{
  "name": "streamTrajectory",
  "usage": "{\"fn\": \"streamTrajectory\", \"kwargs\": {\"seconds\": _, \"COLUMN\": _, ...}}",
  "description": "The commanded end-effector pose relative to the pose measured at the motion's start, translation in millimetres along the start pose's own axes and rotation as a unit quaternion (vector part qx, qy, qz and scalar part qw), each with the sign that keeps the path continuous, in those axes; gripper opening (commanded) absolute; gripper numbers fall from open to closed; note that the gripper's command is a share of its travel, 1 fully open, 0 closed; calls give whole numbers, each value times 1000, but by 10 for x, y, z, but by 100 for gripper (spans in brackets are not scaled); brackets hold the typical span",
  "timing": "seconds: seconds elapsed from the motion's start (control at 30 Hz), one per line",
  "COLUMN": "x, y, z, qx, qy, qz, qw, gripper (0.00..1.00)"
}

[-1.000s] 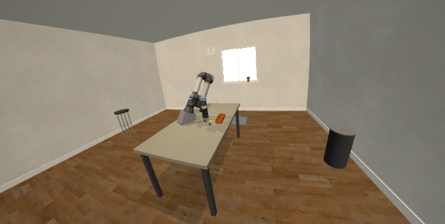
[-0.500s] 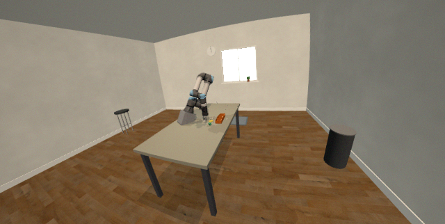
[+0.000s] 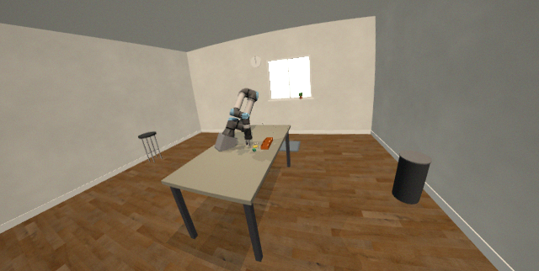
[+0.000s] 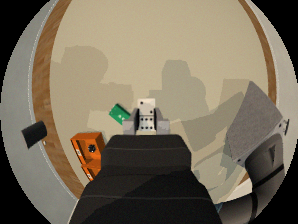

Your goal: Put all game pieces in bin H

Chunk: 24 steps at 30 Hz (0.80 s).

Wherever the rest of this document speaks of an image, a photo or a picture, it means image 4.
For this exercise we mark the white domino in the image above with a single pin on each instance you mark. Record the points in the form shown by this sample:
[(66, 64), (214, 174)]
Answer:
[(146, 108)]

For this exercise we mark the orange three-compartment bin rack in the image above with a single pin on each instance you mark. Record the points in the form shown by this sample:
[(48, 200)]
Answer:
[(90, 161)]

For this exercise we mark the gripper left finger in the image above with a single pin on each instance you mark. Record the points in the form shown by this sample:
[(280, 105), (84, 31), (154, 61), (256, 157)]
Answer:
[(131, 125)]

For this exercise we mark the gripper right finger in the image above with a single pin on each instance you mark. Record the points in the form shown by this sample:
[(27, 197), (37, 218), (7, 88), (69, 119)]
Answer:
[(160, 125)]

